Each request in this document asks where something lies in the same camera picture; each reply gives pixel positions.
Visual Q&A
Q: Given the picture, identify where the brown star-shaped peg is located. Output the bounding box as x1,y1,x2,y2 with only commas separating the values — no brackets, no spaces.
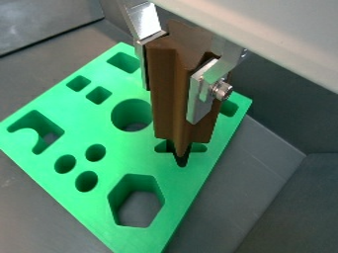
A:
145,20,220,157

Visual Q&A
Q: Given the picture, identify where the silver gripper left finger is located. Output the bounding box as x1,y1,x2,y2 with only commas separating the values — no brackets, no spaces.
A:
116,0,167,90

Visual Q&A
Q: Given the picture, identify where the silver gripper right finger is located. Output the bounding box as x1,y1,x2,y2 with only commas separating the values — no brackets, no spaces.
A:
185,36,248,125

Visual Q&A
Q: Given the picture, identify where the green shape-sorting board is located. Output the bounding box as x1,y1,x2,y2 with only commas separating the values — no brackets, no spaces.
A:
0,43,251,253

